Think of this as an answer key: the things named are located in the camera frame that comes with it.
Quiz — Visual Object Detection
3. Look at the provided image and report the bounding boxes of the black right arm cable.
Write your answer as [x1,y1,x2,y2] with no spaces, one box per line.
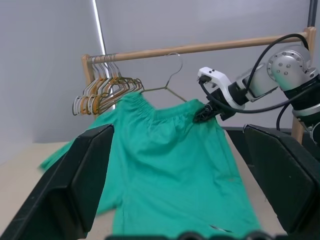
[198,33,310,131]

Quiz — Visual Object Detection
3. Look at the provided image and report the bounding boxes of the bunch of empty hangers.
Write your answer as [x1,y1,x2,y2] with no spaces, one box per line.
[96,54,141,113]

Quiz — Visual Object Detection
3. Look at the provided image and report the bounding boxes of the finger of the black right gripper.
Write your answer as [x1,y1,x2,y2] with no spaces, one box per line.
[199,103,217,118]
[193,113,214,124]

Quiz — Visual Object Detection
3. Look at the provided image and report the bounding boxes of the white wire hanger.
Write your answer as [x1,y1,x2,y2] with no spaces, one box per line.
[72,55,111,116]
[79,54,116,115]

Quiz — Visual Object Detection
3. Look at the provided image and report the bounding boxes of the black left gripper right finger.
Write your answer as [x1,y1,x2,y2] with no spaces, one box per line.
[242,123,320,236]

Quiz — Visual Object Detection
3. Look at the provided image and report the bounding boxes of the black ribbed pole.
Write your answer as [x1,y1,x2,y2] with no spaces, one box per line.
[309,0,315,28]

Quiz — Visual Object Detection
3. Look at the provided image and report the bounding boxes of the green shorts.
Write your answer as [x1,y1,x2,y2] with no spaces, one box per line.
[37,91,263,240]

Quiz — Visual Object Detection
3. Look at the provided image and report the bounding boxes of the olive wire hanger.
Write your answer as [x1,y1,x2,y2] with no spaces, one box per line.
[101,53,145,111]
[139,52,188,103]

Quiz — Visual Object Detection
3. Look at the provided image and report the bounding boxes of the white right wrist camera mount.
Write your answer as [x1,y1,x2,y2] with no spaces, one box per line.
[197,66,246,111]

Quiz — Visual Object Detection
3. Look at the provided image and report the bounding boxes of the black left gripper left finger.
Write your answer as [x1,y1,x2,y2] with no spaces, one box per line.
[0,123,115,240]

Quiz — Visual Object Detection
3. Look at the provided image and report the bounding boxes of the wooden clothes rack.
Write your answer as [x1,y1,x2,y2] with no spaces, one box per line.
[81,26,317,147]

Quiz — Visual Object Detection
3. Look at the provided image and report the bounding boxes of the orange wire hanger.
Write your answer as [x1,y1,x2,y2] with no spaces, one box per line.
[76,55,113,116]
[86,54,121,115]

